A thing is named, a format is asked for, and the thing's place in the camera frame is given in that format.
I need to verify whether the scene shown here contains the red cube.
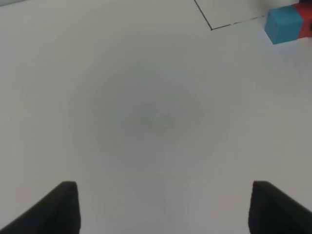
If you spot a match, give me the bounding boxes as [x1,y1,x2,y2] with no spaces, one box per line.
[293,0,312,39]

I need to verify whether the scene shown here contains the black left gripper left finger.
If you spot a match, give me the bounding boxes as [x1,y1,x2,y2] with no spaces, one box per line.
[0,181,80,234]

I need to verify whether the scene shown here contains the blue cube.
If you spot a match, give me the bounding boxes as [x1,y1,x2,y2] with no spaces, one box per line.
[265,5,304,44]

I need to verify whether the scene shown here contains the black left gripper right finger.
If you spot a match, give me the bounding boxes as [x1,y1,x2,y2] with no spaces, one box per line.
[248,181,312,234]

